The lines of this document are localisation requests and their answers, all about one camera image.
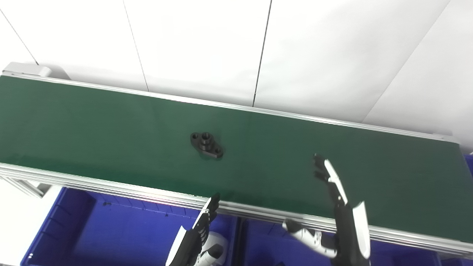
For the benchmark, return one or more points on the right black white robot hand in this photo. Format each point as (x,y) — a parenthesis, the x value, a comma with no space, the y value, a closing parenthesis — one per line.
(347,229)

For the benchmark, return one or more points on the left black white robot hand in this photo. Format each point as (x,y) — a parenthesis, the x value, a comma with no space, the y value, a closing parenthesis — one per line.
(196,232)

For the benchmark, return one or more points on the black flanged metal part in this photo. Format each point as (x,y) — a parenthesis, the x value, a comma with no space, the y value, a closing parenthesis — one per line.
(207,145)

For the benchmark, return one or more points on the white cylindrical part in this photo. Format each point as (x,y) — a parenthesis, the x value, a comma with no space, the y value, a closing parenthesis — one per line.
(218,240)

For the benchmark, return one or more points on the blue plastic bin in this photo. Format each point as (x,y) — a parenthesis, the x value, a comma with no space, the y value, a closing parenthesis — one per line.
(468,159)
(266,247)
(111,232)

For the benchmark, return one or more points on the green conveyor belt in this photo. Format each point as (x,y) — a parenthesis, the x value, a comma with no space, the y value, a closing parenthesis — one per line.
(111,129)
(111,186)

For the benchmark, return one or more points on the aluminium conveyor support leg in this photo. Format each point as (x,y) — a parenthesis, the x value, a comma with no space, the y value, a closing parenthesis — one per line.
(26,187)

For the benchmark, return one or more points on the grey conveyor end cover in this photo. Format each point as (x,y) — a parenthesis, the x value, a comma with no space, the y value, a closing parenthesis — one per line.
(26,69)

